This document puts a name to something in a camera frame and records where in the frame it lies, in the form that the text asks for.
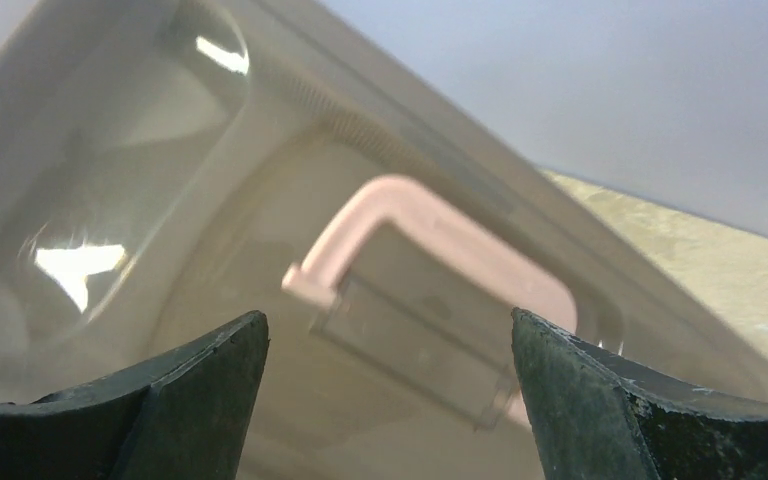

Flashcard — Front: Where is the beige translucent plastic toolbox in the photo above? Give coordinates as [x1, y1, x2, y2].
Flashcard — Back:
[0, 1, 768, 479]

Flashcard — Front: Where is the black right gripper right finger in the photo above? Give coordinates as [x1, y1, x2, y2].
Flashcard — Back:
[511, 308, 768, 479]

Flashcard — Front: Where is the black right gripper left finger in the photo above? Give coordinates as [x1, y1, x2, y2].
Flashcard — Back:
[0, 311, 269, 479]

